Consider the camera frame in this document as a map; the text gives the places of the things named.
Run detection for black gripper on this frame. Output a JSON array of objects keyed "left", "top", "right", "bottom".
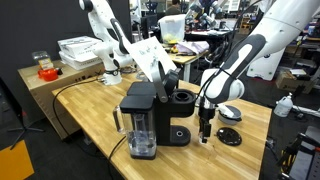
[{"left": 198, "top": 99, "right": 215, "bottom": 138}]

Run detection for orange-lidded coffee pod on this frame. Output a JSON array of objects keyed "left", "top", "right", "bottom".
[{"left": 199, "top": 134, "right": 207, "bottom": 144}]

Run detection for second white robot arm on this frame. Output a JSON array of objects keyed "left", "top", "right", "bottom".
[{"left": 79, "top": 0, "right": 133, "bottom": 85}]

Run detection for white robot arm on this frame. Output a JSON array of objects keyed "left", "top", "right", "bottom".
[{"left": 199, "top": 0, "right": 320, "bottom": 142}]

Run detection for black coffeemaker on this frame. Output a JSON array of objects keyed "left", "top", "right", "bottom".
[{"left": 113, "top": 61, "right": 196, "bottom": 160}]

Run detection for black round pot lid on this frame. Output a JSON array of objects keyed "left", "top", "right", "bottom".
[{"left": 216, "top": 127, "right": 242, "bottom": 146}]

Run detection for white spray bottle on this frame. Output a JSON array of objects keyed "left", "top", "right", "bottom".
[{"left": 274, "top": 93, "right": 293, "bottom": 117}]

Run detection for clear plastic storage bin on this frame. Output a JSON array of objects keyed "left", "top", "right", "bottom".
[{"left": 158, "top": 14, "right": 185, "bottom": 44}]

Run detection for stacked white boxes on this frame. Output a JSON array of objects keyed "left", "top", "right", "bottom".
[{"left": 58, "top": 36, "right": 102, "bottom": 70}]

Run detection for orange object on box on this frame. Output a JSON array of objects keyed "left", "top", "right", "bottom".
[{"left": 38, "top": 68, "right": 63, "bottom": 81}]

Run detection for cardboard box cabinet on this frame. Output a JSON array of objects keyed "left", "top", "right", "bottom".
[{"left": 17, "top": 59, "right": 106, "bottom": 140}]

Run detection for grey pot with black handles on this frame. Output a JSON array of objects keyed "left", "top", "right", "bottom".
[{"left": 218, "top": 105, "right": 242, "bottom": 125}]

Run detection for black power cable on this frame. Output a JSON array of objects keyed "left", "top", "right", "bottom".
[{"left": 52, "top": 76, "right": 128, "bottom": 161}]

